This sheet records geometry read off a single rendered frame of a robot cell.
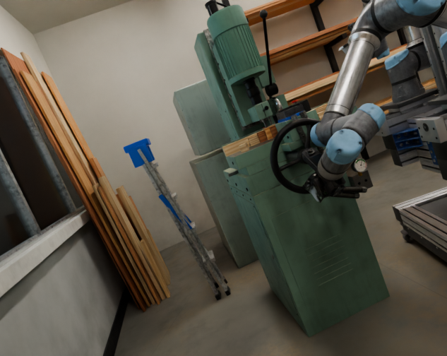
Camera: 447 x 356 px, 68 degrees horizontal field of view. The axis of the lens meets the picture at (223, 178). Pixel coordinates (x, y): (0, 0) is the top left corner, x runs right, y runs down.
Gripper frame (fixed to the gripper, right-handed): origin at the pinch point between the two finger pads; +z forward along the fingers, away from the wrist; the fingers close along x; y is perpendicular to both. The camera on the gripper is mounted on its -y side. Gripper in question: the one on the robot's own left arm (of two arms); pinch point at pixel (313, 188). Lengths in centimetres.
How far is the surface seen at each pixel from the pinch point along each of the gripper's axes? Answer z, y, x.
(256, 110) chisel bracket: 23, -50, 4
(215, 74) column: 30, -84, -3
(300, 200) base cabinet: 35.0, -6.6, 5.2
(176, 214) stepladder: 98, -46, -51
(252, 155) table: 21.4, -29.5, -7.9
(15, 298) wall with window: 34, -16, -120
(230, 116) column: 41, -64, -4
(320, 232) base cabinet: 43.5, 8.4, 9.0
